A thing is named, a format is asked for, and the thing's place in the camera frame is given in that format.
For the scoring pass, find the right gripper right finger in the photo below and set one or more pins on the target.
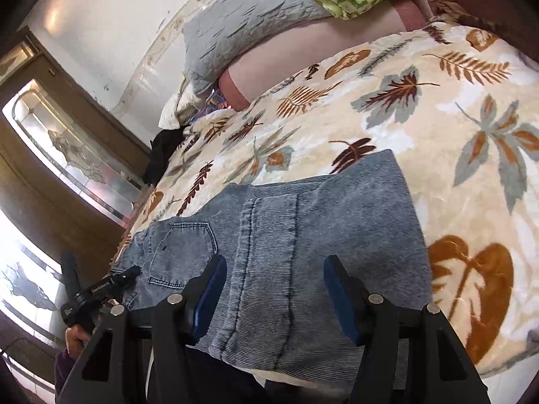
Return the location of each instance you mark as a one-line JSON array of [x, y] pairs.
[[369, 321]]

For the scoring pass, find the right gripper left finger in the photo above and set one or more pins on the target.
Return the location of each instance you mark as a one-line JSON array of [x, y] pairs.
[[179, 321]]

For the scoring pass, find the blue denim pants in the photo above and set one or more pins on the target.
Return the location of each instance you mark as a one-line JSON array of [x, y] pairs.
[[274, 313]]

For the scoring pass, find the left hand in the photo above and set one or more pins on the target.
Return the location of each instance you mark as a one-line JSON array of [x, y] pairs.
[[76, 338]]

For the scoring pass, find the wooden glass panel door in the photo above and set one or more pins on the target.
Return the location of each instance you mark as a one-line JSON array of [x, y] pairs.
[[70, 177]]

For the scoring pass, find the black cloth at sofa edge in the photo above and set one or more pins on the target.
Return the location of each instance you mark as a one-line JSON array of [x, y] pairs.
[[163, 146]]

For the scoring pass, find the white crumpled cloth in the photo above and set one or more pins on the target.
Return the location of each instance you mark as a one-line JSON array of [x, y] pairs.
[[180, 108]]

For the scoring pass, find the colourful packet beside pillow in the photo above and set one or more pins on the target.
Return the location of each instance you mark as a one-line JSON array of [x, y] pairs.
[[215, 101]]

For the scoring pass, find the leaf pattern fleece blanket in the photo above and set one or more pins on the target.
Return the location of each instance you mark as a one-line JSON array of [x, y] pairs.
[[458, 107]]

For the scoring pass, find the grey quilted pillow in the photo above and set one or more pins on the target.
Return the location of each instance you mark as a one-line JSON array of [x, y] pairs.
[[228, 28]]

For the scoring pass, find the pink brown sofa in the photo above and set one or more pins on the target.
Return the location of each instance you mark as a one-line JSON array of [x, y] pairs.
[[285, 54]]

